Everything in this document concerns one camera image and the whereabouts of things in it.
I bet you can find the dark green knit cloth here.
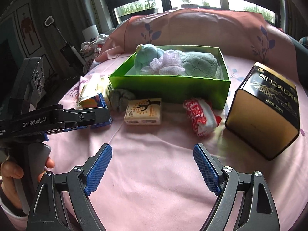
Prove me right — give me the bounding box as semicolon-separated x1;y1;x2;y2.
108;85;136;112

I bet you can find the cream tree print pack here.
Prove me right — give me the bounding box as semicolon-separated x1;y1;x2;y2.
124;98;162;125

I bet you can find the blue plush sheep toy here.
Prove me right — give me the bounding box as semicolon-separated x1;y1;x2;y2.
134;44;164;74

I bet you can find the lilac mesh bath puff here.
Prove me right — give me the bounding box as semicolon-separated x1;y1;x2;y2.
138;49;185;76

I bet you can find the red white knit sock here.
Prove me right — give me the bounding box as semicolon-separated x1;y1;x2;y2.
183;98;221;137

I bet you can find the grey knit cloth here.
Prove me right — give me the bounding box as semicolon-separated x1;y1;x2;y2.
180;52;220;79

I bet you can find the cream soft tissue pack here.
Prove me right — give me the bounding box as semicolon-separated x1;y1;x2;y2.
77;73;111;109

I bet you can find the left hand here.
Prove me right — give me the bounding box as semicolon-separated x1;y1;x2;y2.
1;157;24;210

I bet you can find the orange blue tissue box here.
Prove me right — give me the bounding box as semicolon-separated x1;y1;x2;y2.
79;92;112;129

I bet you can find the pile of white clothes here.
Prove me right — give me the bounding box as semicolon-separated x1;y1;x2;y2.
79;34;108;74

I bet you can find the pink bed sheet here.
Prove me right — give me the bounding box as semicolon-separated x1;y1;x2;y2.
48;54;307;230

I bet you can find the white paper roll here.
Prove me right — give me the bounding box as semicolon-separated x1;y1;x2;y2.
82;24;100;41

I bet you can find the green open box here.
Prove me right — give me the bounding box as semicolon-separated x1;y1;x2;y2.
109;45;230;110

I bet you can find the black gold tea tin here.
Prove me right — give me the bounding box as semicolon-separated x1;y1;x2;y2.
225;63;300;161

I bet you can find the black planter box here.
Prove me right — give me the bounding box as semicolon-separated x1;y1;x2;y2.
119;8;158;23

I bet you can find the black white stick tool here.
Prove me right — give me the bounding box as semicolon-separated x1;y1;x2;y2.
44;15;86;76

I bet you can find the small potted plant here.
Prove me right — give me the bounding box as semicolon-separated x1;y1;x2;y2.
180;0;199;8

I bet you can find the pink leaf print pillow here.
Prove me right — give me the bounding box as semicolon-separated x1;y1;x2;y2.
93;9;299;80

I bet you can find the framed wall picture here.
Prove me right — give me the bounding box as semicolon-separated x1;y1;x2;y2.
16;3;41;55

